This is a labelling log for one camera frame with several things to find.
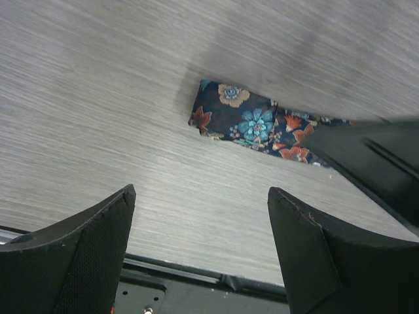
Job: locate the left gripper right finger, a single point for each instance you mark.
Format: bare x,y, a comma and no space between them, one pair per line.
331,266

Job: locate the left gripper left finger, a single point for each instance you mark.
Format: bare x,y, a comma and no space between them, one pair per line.
72,266

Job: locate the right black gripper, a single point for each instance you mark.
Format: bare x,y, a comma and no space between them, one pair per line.
380,159

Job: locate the floral navy necktie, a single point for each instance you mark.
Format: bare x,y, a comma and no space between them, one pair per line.
229,113

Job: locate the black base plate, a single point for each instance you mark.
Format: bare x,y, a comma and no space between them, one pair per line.
156,286

